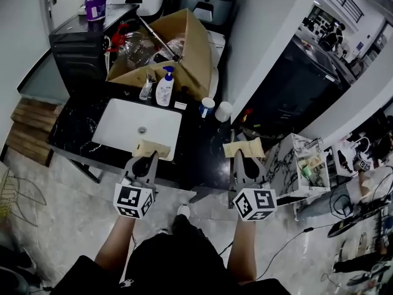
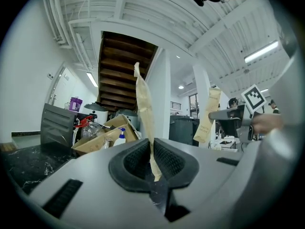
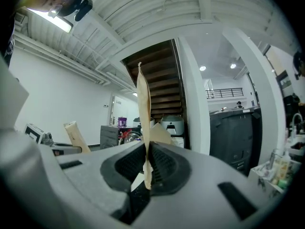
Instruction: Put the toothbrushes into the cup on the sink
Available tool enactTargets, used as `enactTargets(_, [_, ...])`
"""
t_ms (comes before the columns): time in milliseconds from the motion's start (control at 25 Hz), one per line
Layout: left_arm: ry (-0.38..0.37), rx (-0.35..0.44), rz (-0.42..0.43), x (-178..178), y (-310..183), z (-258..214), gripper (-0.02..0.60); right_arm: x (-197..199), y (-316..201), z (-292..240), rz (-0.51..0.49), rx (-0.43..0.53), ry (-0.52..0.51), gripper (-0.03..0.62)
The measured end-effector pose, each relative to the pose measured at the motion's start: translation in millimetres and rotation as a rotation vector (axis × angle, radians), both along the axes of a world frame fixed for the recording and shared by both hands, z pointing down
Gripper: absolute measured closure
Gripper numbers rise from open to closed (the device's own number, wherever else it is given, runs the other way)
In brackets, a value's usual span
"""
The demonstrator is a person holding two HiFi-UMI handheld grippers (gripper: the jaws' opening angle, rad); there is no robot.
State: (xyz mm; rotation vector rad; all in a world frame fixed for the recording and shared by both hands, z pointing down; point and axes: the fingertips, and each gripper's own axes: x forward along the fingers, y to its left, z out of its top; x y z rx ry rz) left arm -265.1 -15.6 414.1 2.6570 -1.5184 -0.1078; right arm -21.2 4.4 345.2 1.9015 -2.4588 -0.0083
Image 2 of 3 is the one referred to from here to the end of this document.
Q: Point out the large black bin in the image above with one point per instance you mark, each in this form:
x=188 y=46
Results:
x=182 y=130

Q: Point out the person's right hand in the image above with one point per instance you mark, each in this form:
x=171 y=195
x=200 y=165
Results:
x=268 y=123

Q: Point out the white pump bottle blue cap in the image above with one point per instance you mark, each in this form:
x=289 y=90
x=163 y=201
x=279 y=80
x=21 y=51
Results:
x=119 y=139

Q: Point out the dark grey drawer unit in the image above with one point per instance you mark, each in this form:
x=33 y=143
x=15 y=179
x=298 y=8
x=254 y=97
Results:
x=56 y=125

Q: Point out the wooden steps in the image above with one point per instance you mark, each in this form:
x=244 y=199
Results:
x=7 y=147

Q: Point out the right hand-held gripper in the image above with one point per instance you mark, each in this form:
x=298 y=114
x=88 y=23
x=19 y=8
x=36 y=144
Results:
x=245 y=123

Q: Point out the red spray trigger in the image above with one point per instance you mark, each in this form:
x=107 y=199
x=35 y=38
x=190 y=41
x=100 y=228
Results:
x=84 y=121

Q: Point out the white rounded appliance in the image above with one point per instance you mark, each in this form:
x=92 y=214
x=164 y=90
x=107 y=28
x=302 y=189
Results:
x=100 y=114

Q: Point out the dark wooden staircase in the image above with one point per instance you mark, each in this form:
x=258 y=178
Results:
x=121 y=75

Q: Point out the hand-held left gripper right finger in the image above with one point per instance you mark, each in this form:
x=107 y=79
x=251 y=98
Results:
x=171 y=161

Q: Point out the ceiling tube light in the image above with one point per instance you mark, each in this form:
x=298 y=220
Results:
x=91 y=79
x=262 y=51

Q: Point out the clear plastic jug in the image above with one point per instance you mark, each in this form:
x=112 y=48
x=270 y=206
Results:
x=91 y=131

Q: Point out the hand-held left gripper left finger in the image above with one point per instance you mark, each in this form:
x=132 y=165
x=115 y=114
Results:
x=133 y=161

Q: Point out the brown cardboard box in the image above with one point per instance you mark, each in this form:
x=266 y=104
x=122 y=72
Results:
x=95 y=143

